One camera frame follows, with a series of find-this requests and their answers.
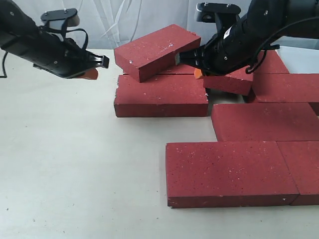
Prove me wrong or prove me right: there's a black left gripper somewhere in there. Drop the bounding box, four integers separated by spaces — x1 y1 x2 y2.
0 26 110 80

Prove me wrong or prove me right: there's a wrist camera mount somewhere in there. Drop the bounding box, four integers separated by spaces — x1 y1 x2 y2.
195 2 241 32
40 8 80 29

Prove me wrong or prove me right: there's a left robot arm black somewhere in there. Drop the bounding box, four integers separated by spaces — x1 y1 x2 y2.
0 0 110 80

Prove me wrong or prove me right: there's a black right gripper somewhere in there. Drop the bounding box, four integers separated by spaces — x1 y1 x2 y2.
175 17 266 79

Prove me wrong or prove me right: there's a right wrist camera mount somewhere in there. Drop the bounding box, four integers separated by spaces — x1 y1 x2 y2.
195 2 241 32

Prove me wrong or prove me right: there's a red brick large front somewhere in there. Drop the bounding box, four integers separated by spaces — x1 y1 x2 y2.
114 75 208 118

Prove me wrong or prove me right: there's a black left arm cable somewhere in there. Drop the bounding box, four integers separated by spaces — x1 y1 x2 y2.
0 19 89 78

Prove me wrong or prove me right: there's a white backdrop cloth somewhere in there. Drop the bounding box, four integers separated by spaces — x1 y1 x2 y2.
16 0 216 49

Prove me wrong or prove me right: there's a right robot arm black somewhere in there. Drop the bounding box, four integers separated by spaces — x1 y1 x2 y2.
175 0 319 76

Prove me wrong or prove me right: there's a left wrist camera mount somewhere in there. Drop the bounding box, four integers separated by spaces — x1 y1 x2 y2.
40 8 80 29

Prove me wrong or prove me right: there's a white tray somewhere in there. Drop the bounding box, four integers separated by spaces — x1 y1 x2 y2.
276 46 319 74

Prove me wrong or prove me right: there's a red brick under tilted brick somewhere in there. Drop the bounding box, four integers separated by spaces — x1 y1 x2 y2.
123 63 197 75

